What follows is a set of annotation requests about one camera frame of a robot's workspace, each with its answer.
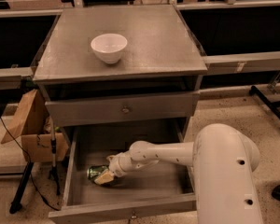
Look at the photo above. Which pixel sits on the green soda can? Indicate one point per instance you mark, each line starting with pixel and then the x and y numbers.
pixel 96 171

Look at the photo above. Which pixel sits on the black tripod stand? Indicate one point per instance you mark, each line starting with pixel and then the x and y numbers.
pixel 27 175

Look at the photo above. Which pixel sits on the black chair base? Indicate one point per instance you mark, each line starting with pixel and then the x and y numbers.
pixel 273 106

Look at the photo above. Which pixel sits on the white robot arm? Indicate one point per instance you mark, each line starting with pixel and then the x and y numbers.
pixel 222 160

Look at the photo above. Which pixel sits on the grey open middle drawer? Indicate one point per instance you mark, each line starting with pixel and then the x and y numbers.
pixel 158 190

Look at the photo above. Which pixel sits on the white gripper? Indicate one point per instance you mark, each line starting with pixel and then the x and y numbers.
pixel 118 165

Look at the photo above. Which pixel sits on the grey wooden cabinet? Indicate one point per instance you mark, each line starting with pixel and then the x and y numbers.
pixel 87 90

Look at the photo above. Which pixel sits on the grey top drawer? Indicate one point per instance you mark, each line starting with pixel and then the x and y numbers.
pixel 123 108

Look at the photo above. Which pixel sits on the brown cardboard box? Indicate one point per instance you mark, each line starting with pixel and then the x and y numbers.
pixel 29 124

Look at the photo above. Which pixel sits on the grey metal railing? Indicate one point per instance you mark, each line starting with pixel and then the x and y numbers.
pixel 239 62

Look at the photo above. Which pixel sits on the white ceramic bowl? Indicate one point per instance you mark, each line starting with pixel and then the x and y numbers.
pixel 109 47

